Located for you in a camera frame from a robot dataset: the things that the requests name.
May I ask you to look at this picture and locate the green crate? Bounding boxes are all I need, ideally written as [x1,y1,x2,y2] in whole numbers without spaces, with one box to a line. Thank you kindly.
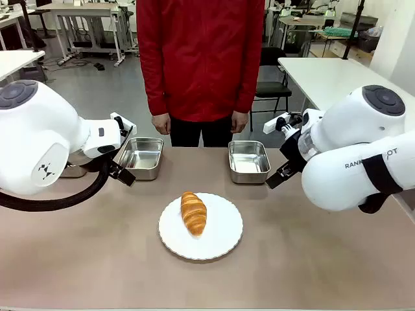
[323,26,353,38]

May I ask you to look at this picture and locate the small white table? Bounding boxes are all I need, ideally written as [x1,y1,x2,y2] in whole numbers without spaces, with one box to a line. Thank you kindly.
[0,49,46,82]

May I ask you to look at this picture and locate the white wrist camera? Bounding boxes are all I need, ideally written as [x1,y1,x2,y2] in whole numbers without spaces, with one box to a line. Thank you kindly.
[263,112,303,134]
[110,111,137,136]

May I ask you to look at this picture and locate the black clamp pole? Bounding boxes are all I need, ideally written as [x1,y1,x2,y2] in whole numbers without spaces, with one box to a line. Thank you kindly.
[8,0,47,53]

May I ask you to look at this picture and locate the black strap on arm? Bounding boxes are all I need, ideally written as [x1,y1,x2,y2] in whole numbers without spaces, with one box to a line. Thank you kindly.
[357,154,405,215]

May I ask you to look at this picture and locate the person's right forearm red sleeve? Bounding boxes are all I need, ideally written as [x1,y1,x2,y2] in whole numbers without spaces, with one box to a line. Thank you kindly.
[141,61,170,117]

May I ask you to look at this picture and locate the person's right hand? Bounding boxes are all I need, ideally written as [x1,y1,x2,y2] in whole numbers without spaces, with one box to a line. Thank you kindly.
[152,113,172,135]

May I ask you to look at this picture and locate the person's left hand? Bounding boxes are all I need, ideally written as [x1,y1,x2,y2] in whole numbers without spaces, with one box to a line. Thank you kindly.
[230,111,250,134]

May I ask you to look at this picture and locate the person's left forearm red sleeve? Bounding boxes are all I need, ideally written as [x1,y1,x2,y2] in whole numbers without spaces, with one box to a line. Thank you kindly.
[231,61,262,115]

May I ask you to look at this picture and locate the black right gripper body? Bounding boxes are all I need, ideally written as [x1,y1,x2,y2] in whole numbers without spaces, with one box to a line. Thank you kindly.
[279,129,309,173]

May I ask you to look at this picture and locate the black folding chair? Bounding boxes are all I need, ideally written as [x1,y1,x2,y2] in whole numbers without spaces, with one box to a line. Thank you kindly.
[250,46,293,132]

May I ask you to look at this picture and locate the steel rectangular container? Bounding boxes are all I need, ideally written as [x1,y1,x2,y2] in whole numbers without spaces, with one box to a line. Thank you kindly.
[59,161,89,179]
[227,139,272,185]
[116,137,165,181]

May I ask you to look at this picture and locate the black camera pole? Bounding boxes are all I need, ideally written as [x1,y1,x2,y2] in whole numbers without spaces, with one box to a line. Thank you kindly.
[342,0,366,61]

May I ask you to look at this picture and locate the white scalloped plate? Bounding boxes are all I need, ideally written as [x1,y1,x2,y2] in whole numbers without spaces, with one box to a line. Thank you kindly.
[158,192,244,261]

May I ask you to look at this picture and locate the black trousers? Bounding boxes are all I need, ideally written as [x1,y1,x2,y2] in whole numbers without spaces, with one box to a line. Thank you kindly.
[169,114,235,148]

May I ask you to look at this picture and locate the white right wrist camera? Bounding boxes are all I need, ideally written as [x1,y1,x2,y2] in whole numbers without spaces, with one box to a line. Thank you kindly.
[263,112,303,134]

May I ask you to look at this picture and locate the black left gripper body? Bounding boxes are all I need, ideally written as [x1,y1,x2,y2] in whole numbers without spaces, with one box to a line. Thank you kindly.
[108,126,134,166]

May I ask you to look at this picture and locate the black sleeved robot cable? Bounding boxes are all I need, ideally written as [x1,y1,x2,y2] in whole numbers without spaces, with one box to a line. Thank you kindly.
[0,157,112,213]

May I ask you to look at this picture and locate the large white table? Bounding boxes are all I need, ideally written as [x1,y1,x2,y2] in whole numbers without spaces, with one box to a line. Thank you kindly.
[277,56,395,113]

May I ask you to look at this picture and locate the grey background workbench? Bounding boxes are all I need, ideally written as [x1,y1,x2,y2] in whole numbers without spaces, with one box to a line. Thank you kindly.
[278,15,326,50]

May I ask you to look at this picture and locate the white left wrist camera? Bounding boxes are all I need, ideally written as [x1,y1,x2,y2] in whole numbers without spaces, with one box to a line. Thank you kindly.
[110,111,137,136]

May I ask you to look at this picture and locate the golden croissant bread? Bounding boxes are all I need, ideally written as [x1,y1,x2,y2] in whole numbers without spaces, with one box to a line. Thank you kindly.
[180,190,208,237]

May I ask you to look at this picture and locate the red jacket torso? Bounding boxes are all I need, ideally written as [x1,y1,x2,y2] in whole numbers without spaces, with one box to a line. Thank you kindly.
[136,0,267,123]

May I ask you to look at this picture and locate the black mesh basket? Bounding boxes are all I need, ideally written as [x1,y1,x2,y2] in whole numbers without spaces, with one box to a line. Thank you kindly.
[357,27,381,53]

